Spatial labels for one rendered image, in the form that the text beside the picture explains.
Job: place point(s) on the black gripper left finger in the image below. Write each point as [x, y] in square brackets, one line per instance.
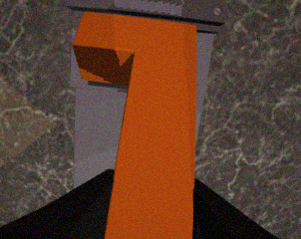
[80, 214]

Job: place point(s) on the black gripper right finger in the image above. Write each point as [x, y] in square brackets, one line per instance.
[215, 218]

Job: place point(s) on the orange l-shaped part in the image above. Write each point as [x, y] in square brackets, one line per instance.
[152, 196]

